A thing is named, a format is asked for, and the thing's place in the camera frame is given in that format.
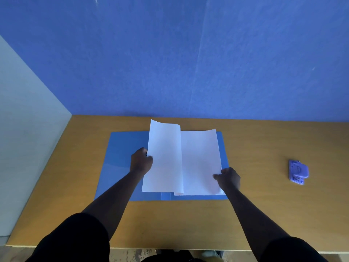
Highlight person's right hand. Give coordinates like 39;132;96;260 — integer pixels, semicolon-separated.
213;167;241;192

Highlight person's left hand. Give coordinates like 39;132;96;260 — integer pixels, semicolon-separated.
130;147;154;175

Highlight curled white paper sheet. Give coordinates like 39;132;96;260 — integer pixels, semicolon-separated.
142;119;185;196

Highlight person's left forearm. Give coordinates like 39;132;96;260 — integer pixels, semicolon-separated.
82;170;145;241

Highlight person's right forearm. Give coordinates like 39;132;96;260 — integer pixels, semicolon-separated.
223;188;290;261

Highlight blue paper folder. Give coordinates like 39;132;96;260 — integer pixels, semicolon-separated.
94;131;230;202

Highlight purple hole punch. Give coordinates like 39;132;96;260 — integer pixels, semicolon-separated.
288;160;310;185

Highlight person's dark trousers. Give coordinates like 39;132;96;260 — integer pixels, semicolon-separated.
140;249;224;262

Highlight black right shirt sleeve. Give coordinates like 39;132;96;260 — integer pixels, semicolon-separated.
259;236;330;262

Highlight black shirt sleeve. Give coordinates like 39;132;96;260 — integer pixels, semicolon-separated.
259;236;330;262
25;213;111;262

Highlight black left shirt sleeve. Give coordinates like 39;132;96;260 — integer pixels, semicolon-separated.
25;213;111;262

